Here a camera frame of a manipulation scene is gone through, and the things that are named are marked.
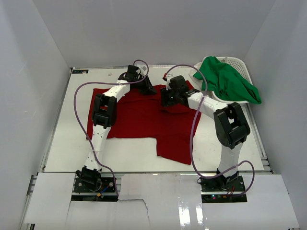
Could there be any red t shirt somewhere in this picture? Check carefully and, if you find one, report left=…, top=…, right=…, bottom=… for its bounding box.
left=86, top=80, right=202, bottom=166

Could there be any green t shirt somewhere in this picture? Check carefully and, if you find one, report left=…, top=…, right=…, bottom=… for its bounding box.
left=199, top=56, right=262, bottom=104

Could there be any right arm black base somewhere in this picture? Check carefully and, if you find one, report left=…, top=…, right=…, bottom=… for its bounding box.
left=197, top=176, right=248, bottom=204

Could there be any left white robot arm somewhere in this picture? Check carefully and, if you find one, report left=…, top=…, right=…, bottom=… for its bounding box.
left=73, top=60, right=157, bottom=191

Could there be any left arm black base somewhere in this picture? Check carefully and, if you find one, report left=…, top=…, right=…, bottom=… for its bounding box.
left=71, top=177, right=118, bottom=202

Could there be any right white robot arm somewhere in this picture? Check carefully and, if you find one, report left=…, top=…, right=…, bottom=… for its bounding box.
left=160, top=75, right=250, bottom=188

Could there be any white t shirt in basket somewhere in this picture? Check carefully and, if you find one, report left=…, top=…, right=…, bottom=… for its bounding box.
left=189, top=62, right=203, bottom=87

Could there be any black label sticker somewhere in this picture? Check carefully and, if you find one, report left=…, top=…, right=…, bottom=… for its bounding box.
left=71, top=69, right=89, bottom=74

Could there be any white plastic laundry basket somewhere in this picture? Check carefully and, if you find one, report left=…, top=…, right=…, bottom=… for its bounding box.
left=201, top=56, right=253, bottom=108

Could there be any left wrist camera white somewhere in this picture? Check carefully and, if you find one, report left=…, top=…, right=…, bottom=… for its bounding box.
left=139, top=65, right=147, bottom=72

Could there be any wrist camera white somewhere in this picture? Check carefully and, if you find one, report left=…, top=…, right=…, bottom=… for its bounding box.
left=139, top=65, right=147, bottom=72
left=162, top=73, right=173, bottom=84

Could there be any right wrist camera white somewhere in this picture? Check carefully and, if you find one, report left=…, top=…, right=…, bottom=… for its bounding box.
left=162, top=73, right=173, bottom=84

